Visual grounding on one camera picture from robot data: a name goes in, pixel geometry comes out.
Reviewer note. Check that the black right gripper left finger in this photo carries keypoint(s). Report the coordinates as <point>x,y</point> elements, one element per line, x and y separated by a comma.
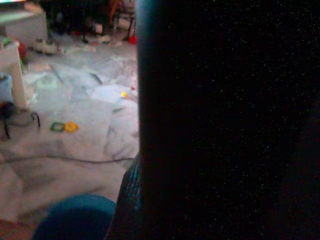
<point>130,190</point>

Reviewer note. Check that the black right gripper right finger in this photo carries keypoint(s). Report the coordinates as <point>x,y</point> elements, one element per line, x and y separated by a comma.
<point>303,180</point>

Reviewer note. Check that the blue plastic bucket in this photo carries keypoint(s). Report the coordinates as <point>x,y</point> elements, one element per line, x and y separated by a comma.
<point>75,220</point>

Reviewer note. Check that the yellow flower toy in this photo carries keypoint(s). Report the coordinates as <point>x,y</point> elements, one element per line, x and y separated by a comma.
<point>71,126</point>

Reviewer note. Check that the small yellow toy piece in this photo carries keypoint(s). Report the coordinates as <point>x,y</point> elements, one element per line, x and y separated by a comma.
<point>124,94</point>

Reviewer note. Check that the large white paper sheet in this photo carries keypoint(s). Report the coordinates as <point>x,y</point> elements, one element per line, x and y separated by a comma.
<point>107,93</point>

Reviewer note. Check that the dark yarn ball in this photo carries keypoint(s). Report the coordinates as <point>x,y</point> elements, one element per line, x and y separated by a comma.
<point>6,108</point>

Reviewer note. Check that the red bowl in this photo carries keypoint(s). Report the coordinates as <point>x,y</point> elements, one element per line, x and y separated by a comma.
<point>133,40</point>

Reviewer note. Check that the light blue plastic bin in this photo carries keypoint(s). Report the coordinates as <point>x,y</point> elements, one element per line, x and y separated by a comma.
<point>5,86</point>

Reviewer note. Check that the small white table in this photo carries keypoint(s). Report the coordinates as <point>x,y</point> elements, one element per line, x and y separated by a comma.
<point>15,75</point>

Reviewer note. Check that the white toy truck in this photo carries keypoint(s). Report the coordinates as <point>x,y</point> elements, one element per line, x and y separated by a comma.
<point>47,47</point>

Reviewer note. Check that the red ball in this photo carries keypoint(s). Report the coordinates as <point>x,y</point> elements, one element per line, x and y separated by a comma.
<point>22,50</point>

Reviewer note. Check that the white low cabinet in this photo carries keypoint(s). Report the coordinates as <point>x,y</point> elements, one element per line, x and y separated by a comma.
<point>25,25</point>

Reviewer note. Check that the bright television screen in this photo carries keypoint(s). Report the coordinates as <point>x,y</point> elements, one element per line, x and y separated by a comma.
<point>10,0</point>

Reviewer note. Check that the green square toy frame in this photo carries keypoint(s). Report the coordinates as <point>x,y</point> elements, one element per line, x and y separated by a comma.
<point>58,127</point>

